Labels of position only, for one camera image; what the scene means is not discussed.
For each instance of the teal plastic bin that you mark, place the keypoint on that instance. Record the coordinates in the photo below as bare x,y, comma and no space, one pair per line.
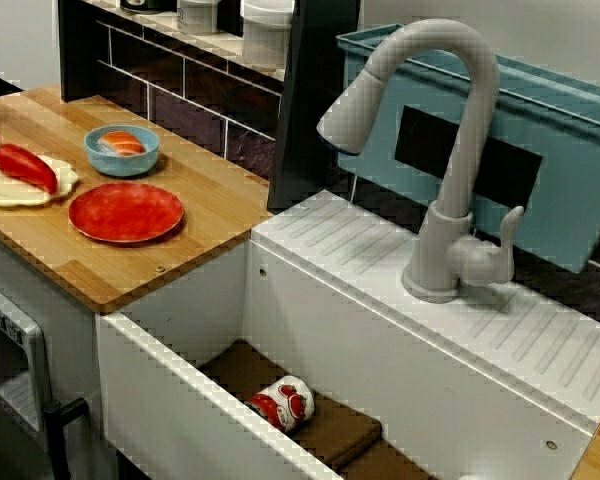
570,150

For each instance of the white labelled jar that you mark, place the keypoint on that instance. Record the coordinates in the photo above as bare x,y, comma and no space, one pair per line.
195,17

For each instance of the tomato print can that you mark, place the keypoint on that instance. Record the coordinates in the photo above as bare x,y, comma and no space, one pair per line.
285,402

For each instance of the large white canister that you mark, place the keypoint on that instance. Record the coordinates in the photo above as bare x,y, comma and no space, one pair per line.
265,40

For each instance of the brown folded cloth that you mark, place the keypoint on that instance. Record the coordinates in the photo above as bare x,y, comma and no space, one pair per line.
340,435

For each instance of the light blue bowl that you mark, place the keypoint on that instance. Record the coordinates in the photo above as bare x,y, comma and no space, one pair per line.
120,166

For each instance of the cream scalloped plate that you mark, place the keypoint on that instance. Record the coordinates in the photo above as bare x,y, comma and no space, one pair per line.
0,192

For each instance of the red round plate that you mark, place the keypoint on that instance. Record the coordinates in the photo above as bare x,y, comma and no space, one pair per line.
125,212

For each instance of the gray oven door panel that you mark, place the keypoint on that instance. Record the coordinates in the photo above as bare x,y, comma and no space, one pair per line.
25,350

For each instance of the black tape patch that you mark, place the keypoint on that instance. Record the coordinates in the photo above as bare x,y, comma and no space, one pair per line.
510,170

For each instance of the red bell pepper toy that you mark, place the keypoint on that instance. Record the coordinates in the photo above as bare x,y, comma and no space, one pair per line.
22,165

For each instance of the black upright panel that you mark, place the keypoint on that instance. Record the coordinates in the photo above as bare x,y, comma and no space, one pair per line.
310,100

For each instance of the salmon nigiri sushi toy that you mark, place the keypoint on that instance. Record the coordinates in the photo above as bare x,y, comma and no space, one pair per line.
122,142

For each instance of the white toy sink unit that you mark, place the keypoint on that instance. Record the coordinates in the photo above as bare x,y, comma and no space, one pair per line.
380,350

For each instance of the gray toy faucet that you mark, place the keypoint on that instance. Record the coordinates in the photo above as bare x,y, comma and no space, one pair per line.
480,100

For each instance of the dark jar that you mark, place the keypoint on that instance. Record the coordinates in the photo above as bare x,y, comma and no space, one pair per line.
135,4

